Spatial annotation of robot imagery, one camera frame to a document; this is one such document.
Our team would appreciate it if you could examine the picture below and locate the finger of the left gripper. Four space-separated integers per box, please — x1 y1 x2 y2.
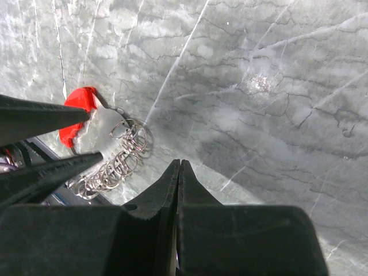
1 95 89 147
1 152 103 209

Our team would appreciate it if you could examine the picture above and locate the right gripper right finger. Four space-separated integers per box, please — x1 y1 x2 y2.
177 160 328 275

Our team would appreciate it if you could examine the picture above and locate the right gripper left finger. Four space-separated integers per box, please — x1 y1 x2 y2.
1 159 180 275

